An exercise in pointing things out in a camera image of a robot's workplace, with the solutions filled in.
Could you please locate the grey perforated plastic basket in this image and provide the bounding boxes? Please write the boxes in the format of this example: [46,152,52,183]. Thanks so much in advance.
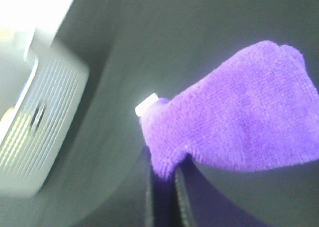
[0,29,90,200]

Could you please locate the dark grey table mat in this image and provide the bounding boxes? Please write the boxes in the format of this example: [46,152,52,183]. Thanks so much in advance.
[0,0,319,227]

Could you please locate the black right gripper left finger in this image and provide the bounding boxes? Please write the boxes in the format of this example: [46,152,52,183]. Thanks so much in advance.
[142,147,156,227]

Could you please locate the purple microfibre towel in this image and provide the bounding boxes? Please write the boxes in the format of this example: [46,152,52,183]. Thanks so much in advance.
[140,40,319,180]

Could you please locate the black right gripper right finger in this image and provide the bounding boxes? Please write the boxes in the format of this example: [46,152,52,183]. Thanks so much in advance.
[175,155,267,227]

